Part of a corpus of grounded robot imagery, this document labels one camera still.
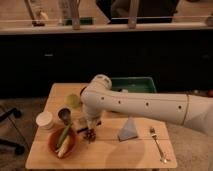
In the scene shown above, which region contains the brown board eraser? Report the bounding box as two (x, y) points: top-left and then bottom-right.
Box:
(76, 117), (101, 133)

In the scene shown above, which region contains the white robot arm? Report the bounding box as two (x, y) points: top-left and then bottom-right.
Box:
(81, 74), (213, 137)

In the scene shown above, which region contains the green plastic cup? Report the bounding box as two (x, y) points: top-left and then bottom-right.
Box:
(66, 94), (80, 108)

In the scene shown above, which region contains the metal cup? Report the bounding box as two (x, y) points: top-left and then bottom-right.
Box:
(58, 108), (71, 125)

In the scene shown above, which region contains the white paper cup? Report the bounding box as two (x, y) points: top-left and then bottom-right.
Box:
(36, 111), (54, 130)

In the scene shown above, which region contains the green plastic tray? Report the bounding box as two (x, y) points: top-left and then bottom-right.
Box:
(111, 77), (157, 93)

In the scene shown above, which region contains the dark bunch of grapes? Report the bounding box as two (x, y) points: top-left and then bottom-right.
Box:
(83, 129), (96, 143)

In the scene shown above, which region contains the blue folded cloth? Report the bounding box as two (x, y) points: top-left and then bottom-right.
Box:
(118, 117), (138, 141)

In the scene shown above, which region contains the silver fork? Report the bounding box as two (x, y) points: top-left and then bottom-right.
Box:
(149, 127), (168, 164)

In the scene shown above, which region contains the green vegetable stick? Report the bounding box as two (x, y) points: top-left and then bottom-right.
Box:
(56, 125), (71, 149)

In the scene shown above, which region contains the wooden table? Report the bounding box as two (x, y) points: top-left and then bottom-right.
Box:
(25, 82), (178, 171)

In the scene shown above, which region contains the orange bowl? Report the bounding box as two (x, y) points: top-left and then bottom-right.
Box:
(48, 128), (77, 159)

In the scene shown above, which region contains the pale corn cob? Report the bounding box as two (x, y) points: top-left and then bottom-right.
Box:
(57, 136), (70, 158)

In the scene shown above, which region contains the black office chair base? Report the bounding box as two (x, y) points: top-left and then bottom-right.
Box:
(0, 106), (26, 156)

